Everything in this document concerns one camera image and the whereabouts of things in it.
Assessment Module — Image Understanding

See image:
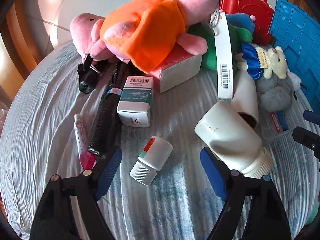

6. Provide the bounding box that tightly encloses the blue dress pig plush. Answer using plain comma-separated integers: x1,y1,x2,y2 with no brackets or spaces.
226,13,256,34

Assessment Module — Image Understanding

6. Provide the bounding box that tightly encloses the large white pill bottle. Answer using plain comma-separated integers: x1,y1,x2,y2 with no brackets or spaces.
194,100,273,179

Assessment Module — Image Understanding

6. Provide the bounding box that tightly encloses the pink white tissue box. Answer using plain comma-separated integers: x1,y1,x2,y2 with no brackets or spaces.
147,44,207,93

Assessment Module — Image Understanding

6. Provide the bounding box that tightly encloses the blue plastic storage crate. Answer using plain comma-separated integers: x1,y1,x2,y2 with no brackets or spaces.
269,0,320,113

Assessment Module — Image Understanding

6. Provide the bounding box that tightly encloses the long white barcode box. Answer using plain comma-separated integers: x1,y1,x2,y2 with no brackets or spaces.
214,12,233,99

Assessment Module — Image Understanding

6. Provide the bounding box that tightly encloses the small white red-label bottle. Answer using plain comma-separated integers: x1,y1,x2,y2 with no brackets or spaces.
129,136,173,186

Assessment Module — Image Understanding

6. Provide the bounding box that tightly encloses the clear floss pick box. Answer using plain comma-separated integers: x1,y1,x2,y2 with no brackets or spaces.
259,110,289,141

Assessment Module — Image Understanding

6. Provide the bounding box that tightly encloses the teal white medicine box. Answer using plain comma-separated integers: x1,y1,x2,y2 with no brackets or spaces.
117,76,153,128

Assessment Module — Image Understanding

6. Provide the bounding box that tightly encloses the red hard-shell handbag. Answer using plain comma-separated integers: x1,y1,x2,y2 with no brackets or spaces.
220,0,274,46

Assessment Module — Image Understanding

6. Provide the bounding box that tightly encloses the thin white pink tube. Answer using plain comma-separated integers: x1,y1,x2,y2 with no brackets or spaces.
74,114,95,170

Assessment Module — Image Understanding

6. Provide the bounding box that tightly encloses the cream bear grey fur plush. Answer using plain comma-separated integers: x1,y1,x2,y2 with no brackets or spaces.
235,42,294,113

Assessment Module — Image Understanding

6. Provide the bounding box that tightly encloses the white cardboard tube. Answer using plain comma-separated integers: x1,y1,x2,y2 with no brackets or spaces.
231,70,259,129

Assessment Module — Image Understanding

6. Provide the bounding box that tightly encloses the pink pig plush orange dress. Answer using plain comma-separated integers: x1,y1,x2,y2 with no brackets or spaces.
70,0,219,74

